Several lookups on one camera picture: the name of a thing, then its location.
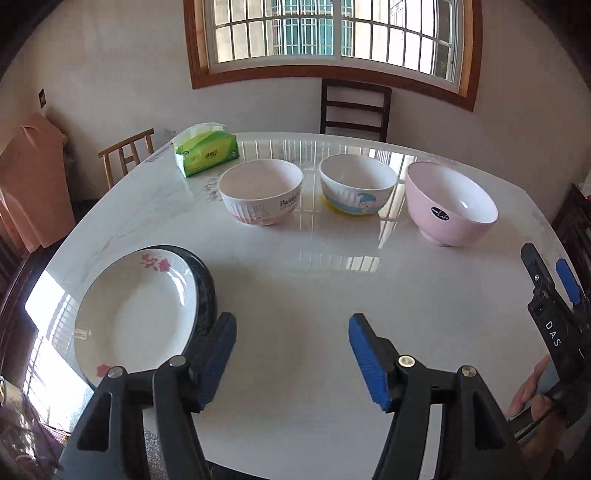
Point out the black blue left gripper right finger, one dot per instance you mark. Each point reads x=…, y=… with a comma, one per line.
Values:
x=475, y=439

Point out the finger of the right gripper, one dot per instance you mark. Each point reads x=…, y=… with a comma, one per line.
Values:
x=537, y=269
x=569, y=282

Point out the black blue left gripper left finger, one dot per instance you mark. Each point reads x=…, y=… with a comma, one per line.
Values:
x=108, y=440

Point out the pink bowl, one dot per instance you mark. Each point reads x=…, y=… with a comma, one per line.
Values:
x=448, y=207

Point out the white plate with pink flowers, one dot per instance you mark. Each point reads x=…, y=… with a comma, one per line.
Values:
x=137, y=313

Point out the dark rimmed plate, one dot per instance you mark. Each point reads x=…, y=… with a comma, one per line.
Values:
x=206, y=295

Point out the white bowl with blue cartoon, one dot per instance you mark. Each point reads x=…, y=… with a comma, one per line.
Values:
x=356, y=184

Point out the white rabbit print bowl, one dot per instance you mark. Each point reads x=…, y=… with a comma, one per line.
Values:
x=261, y=192

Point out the person's right hand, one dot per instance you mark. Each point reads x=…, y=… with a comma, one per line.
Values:
x=540, y=449

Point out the dark wooden chair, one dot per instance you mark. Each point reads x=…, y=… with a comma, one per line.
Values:
x=356, y=109

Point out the orange cloth covered object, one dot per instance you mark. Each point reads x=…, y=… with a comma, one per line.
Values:
x=35, y=203

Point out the wooden framed barred window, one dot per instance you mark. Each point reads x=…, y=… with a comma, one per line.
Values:
x=430, y=47

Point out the light wooden chair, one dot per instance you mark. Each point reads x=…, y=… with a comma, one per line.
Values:
x=127, y=154

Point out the green tissue pack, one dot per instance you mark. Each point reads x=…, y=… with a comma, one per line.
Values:
x=202, y=147

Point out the black wall switch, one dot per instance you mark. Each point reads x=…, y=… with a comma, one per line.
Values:
x=42, y=98

